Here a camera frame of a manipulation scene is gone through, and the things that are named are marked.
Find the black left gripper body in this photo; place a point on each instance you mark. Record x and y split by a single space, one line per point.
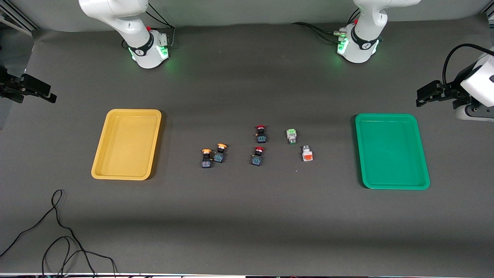
456 93

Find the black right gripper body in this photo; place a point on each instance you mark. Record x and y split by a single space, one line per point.
8 87

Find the white switch orange label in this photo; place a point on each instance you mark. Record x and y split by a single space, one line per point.
307 156

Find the white switch green label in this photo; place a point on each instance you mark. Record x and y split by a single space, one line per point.
291 135

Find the yellow push button switch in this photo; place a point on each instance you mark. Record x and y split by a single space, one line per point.
219 157
206 163

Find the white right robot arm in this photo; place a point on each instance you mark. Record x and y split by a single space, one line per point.
115 11

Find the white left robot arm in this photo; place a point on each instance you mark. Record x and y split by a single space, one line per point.
364 34

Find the green plastic tray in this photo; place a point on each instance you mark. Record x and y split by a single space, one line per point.
389 154

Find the yellow plastic tray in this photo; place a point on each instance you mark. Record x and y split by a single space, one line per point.
127 154

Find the dark grey table cover sheet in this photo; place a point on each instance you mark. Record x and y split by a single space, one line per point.
247 216

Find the aluminium frame rail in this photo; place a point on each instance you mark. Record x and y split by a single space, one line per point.
15 17

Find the red push button switch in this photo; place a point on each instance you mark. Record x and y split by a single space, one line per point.
257 159
261 137

